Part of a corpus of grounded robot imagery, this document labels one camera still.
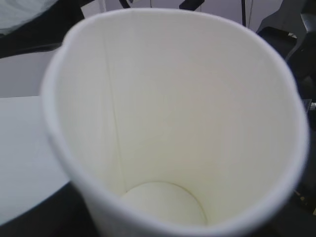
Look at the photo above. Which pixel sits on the white paper cup green logo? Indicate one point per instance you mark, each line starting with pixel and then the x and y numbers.
pixel 174 123

